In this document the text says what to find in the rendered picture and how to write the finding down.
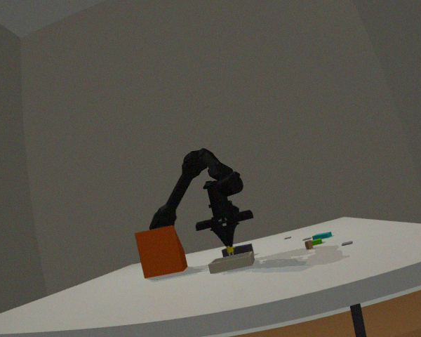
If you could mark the teal rectangular block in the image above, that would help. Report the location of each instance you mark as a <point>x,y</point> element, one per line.
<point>322,235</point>

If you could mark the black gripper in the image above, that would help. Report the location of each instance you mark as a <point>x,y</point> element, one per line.
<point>221,210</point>

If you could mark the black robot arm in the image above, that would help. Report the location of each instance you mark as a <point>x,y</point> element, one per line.
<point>226,184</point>

